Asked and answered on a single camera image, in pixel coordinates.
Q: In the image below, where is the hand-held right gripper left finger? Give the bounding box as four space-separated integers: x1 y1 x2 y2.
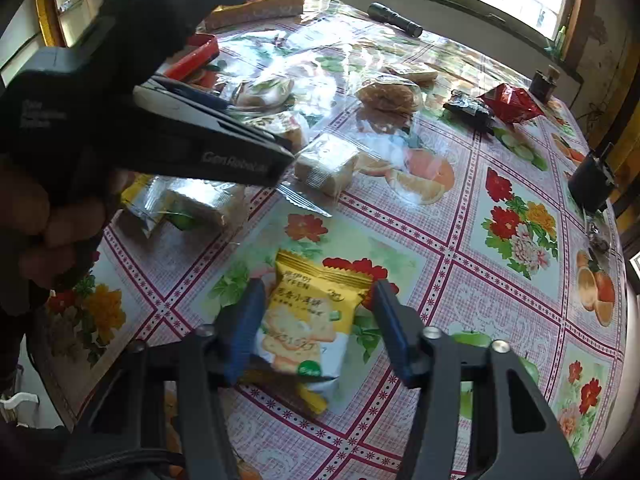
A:
57 277 268 480

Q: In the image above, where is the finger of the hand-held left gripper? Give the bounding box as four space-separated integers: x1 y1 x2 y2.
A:
119 104 297 187
134 76 234 119

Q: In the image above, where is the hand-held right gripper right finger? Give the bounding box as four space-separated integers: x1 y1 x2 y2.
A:
372 279 583 480

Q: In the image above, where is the yellow cracker packet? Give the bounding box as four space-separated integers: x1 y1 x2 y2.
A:
239 249 372 416

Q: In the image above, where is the beige cake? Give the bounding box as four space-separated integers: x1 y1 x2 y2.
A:
292 132 361 198

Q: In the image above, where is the person's left hand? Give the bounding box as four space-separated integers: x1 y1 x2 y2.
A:
0 162 137 292

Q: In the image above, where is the red tin box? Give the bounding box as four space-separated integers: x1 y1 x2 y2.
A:
162 32 220 81

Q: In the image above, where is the brown pastry in clear bag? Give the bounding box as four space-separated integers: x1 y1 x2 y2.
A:
220 72 297 111

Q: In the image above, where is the yellow green snack packet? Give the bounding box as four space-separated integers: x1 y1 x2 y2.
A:
121 175 196 239

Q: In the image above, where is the white shelf cabinet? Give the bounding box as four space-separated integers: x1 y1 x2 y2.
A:
32 0 132 48

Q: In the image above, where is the long yellow box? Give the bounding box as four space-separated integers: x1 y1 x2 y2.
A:
202 0 306 31

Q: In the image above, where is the round bread in clear bag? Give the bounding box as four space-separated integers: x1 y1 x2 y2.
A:
354 76 424 115

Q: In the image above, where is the flat pastry in clear bag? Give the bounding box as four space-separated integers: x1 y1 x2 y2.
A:
384 61 441 86

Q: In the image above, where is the black flashlight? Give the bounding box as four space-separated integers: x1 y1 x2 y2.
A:
368 2 425 38

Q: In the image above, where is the bunch of keys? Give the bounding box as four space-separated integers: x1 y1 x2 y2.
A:
584 210 612 257

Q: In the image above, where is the black snack packet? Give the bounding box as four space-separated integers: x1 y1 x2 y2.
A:
442 90 496 128

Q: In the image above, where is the black electric motor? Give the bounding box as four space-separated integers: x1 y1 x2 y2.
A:
566 141 619 214

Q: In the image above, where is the red snack packet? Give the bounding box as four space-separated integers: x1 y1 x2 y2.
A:
477 82 545 125

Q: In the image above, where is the yellow wooden cabinet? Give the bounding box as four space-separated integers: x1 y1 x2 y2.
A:
597 105 640 251

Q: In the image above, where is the dark bottle with cork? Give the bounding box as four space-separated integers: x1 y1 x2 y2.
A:
529 64 560 102

